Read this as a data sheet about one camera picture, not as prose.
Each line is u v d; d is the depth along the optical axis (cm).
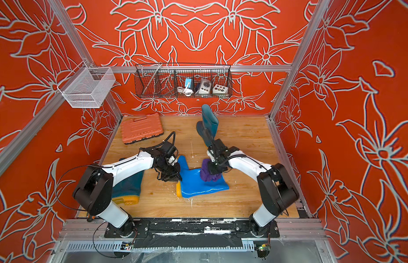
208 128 95
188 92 86
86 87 89
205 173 85
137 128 108
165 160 71
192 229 74
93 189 45
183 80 101
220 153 69
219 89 94
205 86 91
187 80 83
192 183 85
